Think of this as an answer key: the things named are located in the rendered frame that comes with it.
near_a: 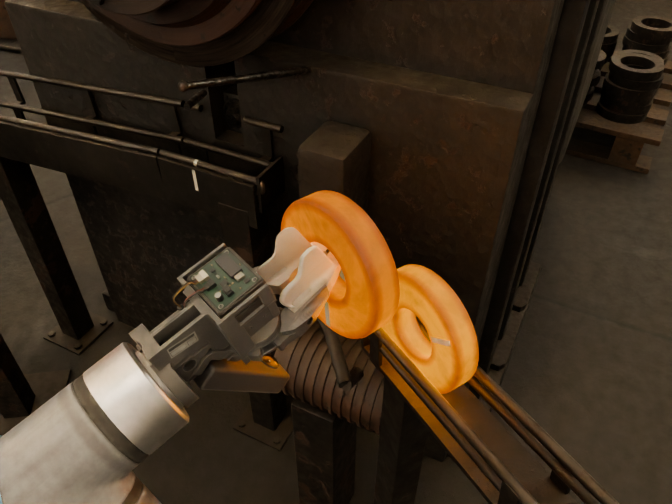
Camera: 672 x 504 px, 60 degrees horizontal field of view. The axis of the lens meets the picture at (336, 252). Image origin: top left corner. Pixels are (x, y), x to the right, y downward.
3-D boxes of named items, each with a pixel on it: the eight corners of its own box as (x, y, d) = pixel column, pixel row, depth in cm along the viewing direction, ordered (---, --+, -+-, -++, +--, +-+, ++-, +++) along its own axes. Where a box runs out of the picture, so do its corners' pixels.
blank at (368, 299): (297, 167, 61) (270, 178, 60) (403, 223, 51) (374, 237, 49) (309, 285, 70) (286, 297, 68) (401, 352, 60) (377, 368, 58)
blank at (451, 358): (414, 368, 78) (394, 379, 77) (380, 260, 75) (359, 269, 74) (496, 396, 64) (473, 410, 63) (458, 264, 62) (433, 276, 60)
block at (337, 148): (329, 235, 105) (328, 114, 89) (370, 248, 102) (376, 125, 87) (300, 271, 98) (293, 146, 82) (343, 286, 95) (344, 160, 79)
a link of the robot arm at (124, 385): (165, 468, 51) (118, 395, 56) (210, 429, 52) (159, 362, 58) (113, 430, 44) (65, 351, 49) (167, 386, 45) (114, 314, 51)
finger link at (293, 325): (336, 293, 54) (262, 356, 52) (339, 302, 55) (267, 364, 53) (305, 267, 57) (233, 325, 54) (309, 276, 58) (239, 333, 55)
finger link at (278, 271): (334, 208, 55) (257, 269, 52) (346, 247, 59) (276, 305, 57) (313, 193, 56) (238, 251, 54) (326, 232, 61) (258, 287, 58)
